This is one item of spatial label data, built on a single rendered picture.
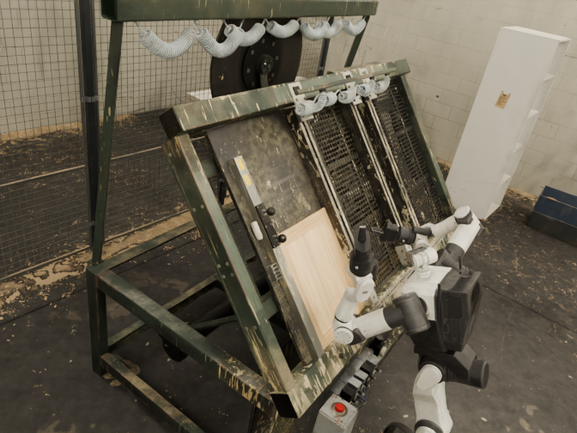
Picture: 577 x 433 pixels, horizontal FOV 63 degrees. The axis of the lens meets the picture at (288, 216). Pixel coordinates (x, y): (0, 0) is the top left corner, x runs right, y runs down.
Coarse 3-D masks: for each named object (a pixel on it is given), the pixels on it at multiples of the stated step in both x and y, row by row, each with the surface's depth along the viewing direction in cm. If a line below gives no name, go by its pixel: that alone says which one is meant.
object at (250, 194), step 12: (240, 156) 202; (240, 180) 201; (252, 192) 203; (252, 204) 202; (252, 216) 204; (264, 240) 205; (276, 252) 205; (288, 276) 207; (288, 288) 206; (288, 300) 208; (300, 300) 209; (300, 312) 207; (300, 324) 209; (312, 324) 211; (312, 336) 210; (312, 348) 210
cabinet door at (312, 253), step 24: (312, 216) 232; (288, 240) 216; (312, 240) 229; (336, 240) 242; (288, 264) 212; (312, 264) 224; (336, 264) 238; (312, 288) 221; (336, 288) 234; (312, 312) 216
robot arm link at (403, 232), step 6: (390, 222) 240; (390, 228) 238; (396, 228) 240; (402, 228) 241; (408, 228) 242; (384, 234) 241; (390, 234) 241; (396, 234) 240; (402, 234) 239; (408, 234) 239; (384, 240) 243; (390, 240) 243; (396, 240) 245; (402, 240) 240
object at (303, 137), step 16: (304, 96) 235; (320, 96) 224; (288, 112) 235; (304, 128) 235; (304, 144) 236; (304, 160) 239; (320, 160) 239; (320, 176) 237; (320, 192) 240; (336, 208) 239; (336, 224) 241; (352, 240) 244; (368, 304) 246
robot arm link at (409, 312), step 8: (392, 304) 185; (400, 304) 181; (408, 304) 180; (416, 304) 180; (384, 312) 185; (392, 312) 183; (400, 312) 181; (408, 312) 179; (416, 312) 179; (392, 320) 182; (400, 320) 181; (408, 320) 179; (416, 320) 178; (424, 320) 179; (392, 328) 185; (408, 328) 179
